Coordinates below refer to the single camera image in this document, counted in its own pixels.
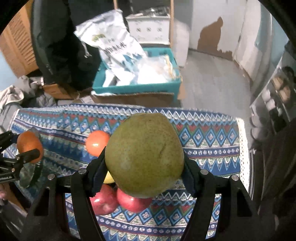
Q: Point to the white perforated storage basket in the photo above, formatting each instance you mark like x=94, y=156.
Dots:
x=149, y=27

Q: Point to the white printed plastic bag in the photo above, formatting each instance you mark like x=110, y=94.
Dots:
x=119, y=50

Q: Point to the large orange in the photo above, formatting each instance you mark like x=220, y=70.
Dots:
x=96, y=142

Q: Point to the large green pear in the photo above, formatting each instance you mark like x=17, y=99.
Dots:
x=144, y=155

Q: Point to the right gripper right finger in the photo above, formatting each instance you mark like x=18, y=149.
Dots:
x=202, y=185

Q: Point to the red apple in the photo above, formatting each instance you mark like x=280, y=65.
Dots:
x=131, y=203
x=105, y=201

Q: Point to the wooden louvered cabinet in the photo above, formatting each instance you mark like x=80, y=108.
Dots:
x=16, y=43

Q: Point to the yellow-green mango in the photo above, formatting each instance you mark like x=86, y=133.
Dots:
x=108, y=179

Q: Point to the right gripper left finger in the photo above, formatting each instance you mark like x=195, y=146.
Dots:
x=84, y=184

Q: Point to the wooden shelf frame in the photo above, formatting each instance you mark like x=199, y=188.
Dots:
x=171, y=23

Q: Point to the grey white clothes pile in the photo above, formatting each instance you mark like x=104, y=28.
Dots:
x=27, y=92

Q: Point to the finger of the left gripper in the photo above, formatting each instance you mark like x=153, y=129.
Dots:
x=8, y=138
x=27, y=157

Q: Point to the shoe rack with shoes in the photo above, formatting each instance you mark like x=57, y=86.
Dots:
x=274, y=108

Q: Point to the teal plastic bin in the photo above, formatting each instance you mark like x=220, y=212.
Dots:
x=170, y=86

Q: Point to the small orange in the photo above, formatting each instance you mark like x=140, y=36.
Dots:
x=28, y=141

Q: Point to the black hanging garment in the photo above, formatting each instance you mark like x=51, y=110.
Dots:
x=61, y=57

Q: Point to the dark marbled plate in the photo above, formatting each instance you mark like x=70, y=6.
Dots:
x=30, y=175

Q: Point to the patterned blue tablecloth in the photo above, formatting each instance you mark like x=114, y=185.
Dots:
x=217, y=142

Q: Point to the clear plastic bag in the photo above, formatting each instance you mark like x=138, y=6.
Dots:
x=155, y=70

